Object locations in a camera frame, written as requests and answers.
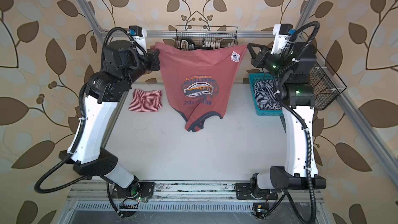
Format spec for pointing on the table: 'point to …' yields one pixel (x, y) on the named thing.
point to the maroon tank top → (198, 82)
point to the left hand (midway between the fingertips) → (158, 48)
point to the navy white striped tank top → (265, 95)
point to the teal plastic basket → (254, 76)
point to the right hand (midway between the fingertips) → (250, 46)
